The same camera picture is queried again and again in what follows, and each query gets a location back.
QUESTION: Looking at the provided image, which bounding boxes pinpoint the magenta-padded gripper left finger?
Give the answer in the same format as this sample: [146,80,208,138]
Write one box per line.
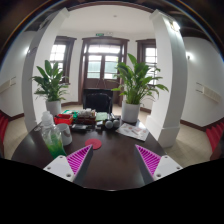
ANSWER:
[43,144,95,186]

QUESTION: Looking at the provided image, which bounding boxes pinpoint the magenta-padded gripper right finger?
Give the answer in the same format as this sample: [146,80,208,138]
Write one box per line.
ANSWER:
[134,144,184,186]

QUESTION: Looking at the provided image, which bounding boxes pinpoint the clear bottle with green drink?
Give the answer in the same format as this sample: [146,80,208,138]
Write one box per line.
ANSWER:
[40,110,68,159]

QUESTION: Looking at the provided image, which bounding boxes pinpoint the flat round red coaster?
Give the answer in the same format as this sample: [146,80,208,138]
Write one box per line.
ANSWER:
[84,138,103,151]

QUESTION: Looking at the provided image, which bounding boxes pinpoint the white mug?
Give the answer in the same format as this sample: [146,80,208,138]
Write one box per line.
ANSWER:
[56,123,73,147]

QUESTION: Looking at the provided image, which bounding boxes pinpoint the printed paper sheet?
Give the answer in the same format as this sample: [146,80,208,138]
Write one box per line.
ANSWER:
[115,122,150,142]

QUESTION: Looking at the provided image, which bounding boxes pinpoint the flat black device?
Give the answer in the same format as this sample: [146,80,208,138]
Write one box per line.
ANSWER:
[70,123,88,132]

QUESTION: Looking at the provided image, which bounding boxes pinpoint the brown box of jars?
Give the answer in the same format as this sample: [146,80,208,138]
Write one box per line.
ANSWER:
[77,108,98,125]

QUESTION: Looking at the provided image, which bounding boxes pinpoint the red box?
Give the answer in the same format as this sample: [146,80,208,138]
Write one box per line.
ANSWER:
[53,113,74,126]

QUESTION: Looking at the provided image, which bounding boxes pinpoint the green box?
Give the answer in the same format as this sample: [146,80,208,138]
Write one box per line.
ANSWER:
[62,109,79,119]

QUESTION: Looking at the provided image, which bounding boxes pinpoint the black chair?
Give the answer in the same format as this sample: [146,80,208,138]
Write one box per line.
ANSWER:
[82,88,114,114]

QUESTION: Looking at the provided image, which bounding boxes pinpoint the large potted plant white pot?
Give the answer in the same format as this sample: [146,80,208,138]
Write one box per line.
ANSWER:
[111,53,170,124]

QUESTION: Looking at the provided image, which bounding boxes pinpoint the small potted plant white pot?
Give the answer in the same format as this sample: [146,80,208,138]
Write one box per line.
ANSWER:
[30,59,71,117]

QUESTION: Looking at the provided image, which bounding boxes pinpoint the dark wooden glazed door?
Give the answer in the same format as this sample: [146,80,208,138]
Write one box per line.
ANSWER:
[78,36,130,104]

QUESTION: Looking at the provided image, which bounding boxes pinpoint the narrow dark framed window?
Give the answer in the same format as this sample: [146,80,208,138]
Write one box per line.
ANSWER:
[135,38,158,86]

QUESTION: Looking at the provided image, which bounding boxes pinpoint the green exit sign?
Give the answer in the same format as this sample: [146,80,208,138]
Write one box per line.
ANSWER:
[95,31,114,37]

